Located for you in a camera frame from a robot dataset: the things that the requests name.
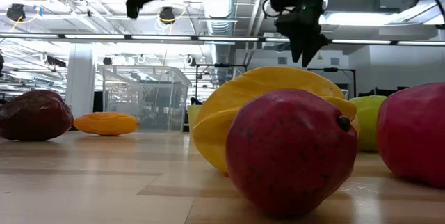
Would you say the yellow toy starfruit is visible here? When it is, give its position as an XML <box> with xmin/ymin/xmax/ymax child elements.
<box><xmin>192</xmin><ymin>65</ymin><xmax>361</xmax><ymax>173</ymax></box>

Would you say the pale green cup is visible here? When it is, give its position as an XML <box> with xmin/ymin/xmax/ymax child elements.
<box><xmin>186</xmin><ymin>104</ymin><xmax>204</xmax><ymax>138</ymax></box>

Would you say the clear plastic bin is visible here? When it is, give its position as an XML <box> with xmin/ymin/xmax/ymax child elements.
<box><xmin>97</xmin><ymin>64</ymin><xmax>192</xmax><ymax>133</ymax></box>

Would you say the long linear ceiling light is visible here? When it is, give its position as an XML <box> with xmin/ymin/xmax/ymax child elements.
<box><xmin>0</xmin><ymin>32</ymin><xmax>445</xmax><ymax>47</ymax></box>

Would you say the red toy apple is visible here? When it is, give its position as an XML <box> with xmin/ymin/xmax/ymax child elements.
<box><xmin>376</xmin><ymin>81</ymin><xmax>445</xmax><ymax>189</ymax></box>

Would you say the small dark red fruit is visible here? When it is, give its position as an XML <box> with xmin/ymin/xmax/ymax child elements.
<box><xmin>225</xmin><ymin>88</ymin><xmax>359</xmax><ymax>218</ymax></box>

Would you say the yellow-green toy fruit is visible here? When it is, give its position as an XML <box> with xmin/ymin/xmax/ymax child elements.
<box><xmin>348</xmin><ymin>94</ymin><xmax>388</xmax><ymax>153</ymax></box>

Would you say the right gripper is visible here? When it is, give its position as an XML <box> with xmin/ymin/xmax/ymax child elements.
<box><xmin>276</xmin><ymin>0</ymin><xmax>334</xmax><ymax>67</ymax></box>

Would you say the dark desk row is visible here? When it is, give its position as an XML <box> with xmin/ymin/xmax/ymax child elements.
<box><xmin>357</xmin><ymin>85</ymin><xmax>420</xmax><ymax>97</ymax></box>

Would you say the orange toy mango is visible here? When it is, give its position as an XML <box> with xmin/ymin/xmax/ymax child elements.
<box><xmin>72</xmin><ymin>111</ymin><xmax>139</xmax><ymax>137</ymax></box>

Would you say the black frame stand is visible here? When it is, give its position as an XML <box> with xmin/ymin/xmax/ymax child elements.
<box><xmin>307</xmin><ymin>66</ymin><xmax>357</xmax><ymax>99</ymax></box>
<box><xmin>194</xmin><ymin>63</ymin><xmax>248</xmax><ymax>106</ymax></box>

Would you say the dark red-brown toy fruit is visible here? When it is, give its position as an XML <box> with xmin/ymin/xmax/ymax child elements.
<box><xmin>0</xmin><ymin>89</ymin><xmax>74</xmax><ymax>142</ymax></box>

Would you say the black ceiling cable reel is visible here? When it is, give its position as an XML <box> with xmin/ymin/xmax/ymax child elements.
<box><xmin>158</xmin><ymin>6</ymin><xmax>177</xmax><ymax>25</ymax></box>
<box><xmin>6</xmin><ymin>3</ymin><xmax>27</xmax><ymax>22</ymax></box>

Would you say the white column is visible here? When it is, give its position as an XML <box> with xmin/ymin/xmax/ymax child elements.
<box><xmin>65</xmin><ymin>42</ymin><xmax>97</xmax><ymax>119</ymax></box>

